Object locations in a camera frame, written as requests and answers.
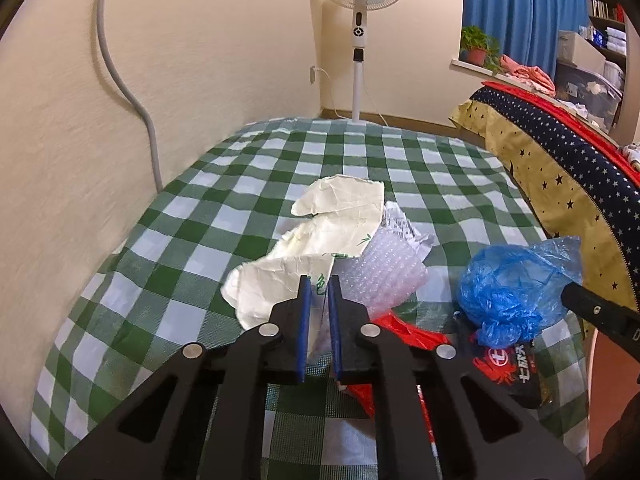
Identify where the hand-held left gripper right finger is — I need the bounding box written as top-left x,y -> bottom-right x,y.
327,274 -> 586,480

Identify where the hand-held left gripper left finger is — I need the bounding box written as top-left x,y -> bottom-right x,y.
55,275 -> 313,480

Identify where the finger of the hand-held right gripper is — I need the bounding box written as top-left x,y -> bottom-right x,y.
560,281 -> 640,357

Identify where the bubble wrap sheet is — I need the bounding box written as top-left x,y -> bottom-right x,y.
330,227 -> 431,321

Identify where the pink plastic bin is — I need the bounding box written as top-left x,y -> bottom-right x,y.
581,320 -> 603,468

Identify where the blue plastic bag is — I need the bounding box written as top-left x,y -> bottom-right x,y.
458,236 -> 584,349

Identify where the cream paper bag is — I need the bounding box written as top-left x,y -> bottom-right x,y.
221,174 -> 387,356

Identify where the orange plastic bag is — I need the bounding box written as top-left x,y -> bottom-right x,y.
342,309 -> 453,461

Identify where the black printed packet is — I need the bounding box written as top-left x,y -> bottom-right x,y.
454,310 -> 557,411

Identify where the white printed paper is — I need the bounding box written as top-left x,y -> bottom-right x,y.
382,201 -> 436,261

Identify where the star printed bed sheet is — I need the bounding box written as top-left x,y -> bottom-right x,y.
448,85 -> 640,311

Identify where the green checked tablecloth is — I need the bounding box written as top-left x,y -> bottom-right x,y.
30,116 -> 591,480

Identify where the red blanket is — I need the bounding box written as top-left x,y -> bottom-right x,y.
481,80 -> 640,183

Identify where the clear storage box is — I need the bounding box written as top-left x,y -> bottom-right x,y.
554,60 -> 626,132

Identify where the white plastic container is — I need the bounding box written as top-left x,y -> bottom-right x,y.
602,60 -> 626,86

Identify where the pink cloth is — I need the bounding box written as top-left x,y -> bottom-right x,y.
499,54 -> 557,98

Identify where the white cardboard box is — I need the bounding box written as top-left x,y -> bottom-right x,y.
557,30 -> 608,73

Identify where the wooden shelf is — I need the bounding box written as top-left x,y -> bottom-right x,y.
580,0 -> 628,68

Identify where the white window sill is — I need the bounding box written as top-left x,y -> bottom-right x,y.
451,58 -> 506,77

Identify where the potted green plant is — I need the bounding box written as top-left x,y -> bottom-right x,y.
459,25 -> 503,72

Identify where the blue curtain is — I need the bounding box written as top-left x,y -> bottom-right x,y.
462,0 -> 592,83

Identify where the white standing fan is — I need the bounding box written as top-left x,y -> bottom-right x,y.
307,0 -> 414,123

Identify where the grey wall cable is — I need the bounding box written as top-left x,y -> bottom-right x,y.
92,0 -> 166,194

